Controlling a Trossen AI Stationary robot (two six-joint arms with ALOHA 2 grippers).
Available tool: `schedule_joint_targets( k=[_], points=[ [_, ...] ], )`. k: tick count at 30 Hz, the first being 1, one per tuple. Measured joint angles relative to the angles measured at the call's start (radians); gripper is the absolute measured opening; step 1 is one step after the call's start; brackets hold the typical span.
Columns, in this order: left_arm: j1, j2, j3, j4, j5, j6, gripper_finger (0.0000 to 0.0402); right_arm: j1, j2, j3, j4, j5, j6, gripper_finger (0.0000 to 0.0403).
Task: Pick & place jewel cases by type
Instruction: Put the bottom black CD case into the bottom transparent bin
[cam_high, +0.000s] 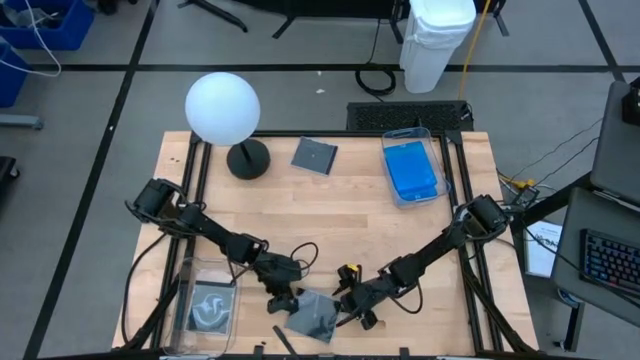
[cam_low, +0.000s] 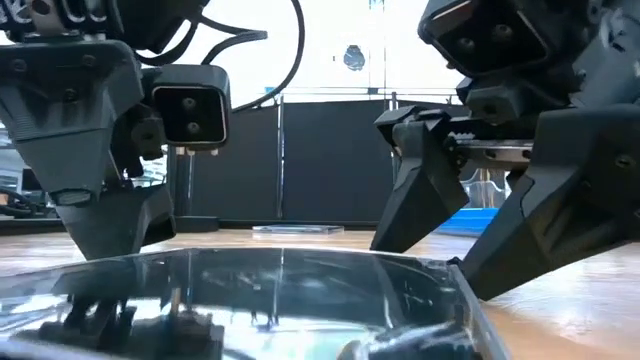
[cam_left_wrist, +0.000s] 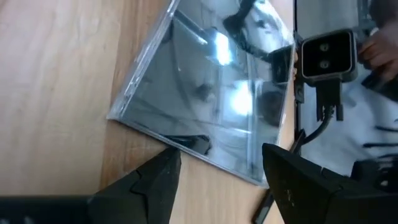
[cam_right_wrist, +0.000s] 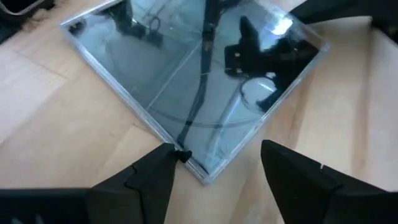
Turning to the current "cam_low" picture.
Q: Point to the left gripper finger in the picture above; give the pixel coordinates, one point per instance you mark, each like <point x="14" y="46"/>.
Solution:
<point x="75" y="125"/>

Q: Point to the clear plastic bin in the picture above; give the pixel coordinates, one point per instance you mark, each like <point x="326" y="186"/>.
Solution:
<point x="487" y="187"/>

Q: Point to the black ceiling dome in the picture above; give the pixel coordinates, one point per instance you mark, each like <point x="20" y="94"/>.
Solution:
<point x="354" y="57"/>

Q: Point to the black clear jewel case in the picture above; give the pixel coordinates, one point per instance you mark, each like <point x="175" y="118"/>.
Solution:
<point x="297" y="230"/>
<point x="250" y="300"/>

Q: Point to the black computer monitor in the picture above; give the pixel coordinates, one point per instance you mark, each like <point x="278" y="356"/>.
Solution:
<point x="27" y="182"/>

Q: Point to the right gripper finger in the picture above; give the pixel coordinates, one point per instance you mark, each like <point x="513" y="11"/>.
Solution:
<point x="575" y="200"/>
<point x="425" y="190"/>

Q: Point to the black partition screen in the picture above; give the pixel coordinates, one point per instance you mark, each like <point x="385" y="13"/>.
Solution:
<point x="325" y="165"/>

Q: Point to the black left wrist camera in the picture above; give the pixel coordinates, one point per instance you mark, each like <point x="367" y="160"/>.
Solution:
<point x="190" y="110"/>

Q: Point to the black table frame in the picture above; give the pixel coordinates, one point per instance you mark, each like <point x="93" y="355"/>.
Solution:
<point x="240" y="223"/>

